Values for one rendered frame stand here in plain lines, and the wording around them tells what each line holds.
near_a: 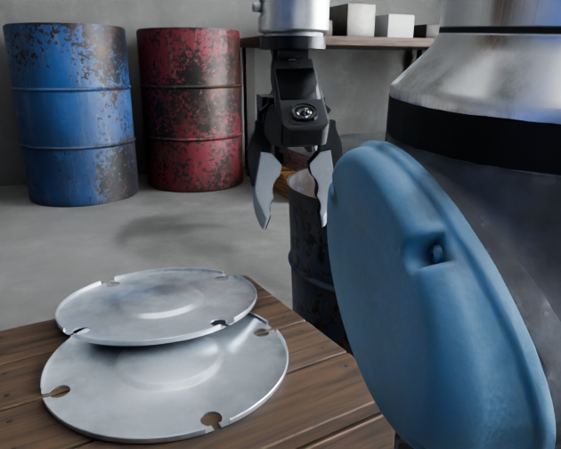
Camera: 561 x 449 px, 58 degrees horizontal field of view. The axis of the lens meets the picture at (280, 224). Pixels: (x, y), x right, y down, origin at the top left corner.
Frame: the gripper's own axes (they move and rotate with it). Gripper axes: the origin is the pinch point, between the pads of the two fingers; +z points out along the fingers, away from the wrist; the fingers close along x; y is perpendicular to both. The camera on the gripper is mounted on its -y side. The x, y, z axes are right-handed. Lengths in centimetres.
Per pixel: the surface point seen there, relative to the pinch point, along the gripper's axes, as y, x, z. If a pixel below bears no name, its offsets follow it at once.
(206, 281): 22.7, 10.8, 17.3
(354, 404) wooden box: -11.2, -4.8, 17.4
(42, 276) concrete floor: 115, 68, 53
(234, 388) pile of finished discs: -6.8, 7.8, 17.3
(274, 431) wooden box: -14.0, 4.2, 17.4
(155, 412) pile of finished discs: -9.5, 16.2, 17.3
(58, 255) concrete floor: 135, 68, 53
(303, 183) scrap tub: 50, -11, 8
